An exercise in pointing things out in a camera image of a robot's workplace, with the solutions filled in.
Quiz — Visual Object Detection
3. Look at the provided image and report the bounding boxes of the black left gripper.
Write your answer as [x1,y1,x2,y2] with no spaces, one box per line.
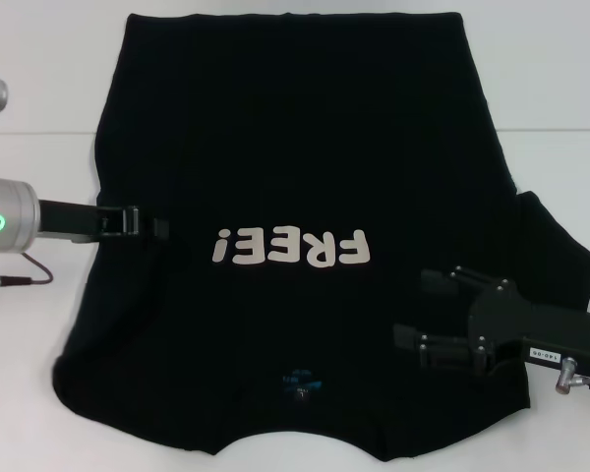
[37,198,171,245]

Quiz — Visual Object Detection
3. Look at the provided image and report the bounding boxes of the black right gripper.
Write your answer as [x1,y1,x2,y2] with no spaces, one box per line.
[392,265,590,376]

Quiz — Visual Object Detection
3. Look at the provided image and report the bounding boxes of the black shirt with FREE print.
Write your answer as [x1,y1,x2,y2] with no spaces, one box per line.
[53,10,590,466]

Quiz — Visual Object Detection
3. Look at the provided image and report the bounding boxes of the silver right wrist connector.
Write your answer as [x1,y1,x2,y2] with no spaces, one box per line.
[555,357,580,395]

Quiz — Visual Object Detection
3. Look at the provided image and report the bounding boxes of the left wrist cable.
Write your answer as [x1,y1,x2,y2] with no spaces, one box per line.
[0,252,55,288]

